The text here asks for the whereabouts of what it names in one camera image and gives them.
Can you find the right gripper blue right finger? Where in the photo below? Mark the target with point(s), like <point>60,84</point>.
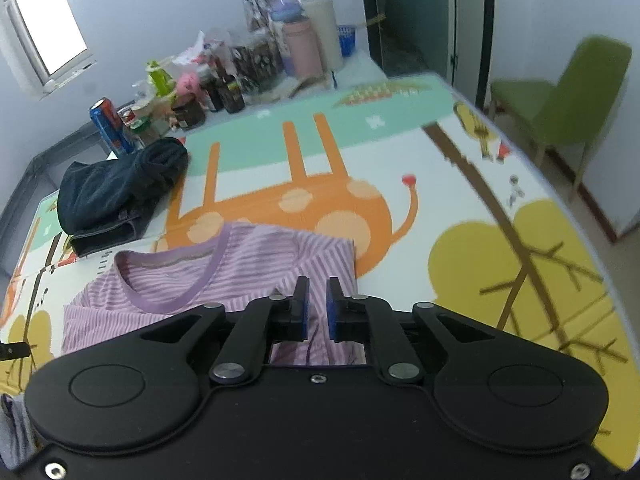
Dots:
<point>347,317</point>

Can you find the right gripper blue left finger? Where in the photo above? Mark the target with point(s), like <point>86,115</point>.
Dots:
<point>289,317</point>

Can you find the purple striped t-shirt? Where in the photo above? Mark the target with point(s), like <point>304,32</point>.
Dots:
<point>241,263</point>

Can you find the colourful cartoon play mat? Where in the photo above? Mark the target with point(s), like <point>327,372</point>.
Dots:
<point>439,208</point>

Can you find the dark navy folded garment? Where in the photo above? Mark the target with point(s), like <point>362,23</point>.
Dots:
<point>110,203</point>

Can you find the dark jar with lid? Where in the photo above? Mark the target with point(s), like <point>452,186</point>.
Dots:
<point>188,111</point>

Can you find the dark brown glass bottle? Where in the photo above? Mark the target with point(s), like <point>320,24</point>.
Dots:
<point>229,89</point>

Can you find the pink thermos bottle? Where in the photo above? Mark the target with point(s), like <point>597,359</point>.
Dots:
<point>304,50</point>

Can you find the green spray bottle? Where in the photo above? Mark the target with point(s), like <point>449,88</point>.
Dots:
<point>161,80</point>

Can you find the blue plastic basket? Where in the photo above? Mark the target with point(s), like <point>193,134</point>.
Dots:
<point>347,39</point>

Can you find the blue red drink can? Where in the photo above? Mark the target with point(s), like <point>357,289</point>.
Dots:
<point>111,127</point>

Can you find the grey folded sweatshirt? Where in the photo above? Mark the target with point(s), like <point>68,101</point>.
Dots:
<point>17,437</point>

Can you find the green chair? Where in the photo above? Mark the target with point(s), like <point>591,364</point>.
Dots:
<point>574,110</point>

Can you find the white thermos bottle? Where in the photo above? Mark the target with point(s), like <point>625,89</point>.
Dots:
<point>323,20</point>

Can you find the window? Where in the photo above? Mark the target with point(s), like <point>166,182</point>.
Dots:
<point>42,45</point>

